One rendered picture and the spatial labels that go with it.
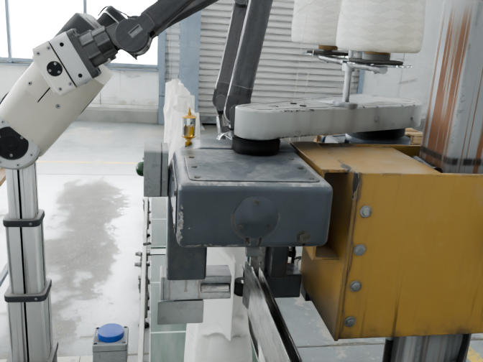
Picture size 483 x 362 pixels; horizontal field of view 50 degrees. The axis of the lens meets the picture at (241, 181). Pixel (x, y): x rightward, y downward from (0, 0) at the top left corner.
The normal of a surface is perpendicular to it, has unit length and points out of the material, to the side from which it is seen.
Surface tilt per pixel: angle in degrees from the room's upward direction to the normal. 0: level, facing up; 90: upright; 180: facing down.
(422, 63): 90
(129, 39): 80
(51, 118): 115
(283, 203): 90
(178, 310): 90
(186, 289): 90
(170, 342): 0
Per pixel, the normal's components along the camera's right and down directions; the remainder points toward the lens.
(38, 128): -0.24, 0.64
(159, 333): 0.06, -0.96
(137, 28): 0.07, 0.12
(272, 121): 0.55, 0.26
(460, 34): -0.99, -0.01
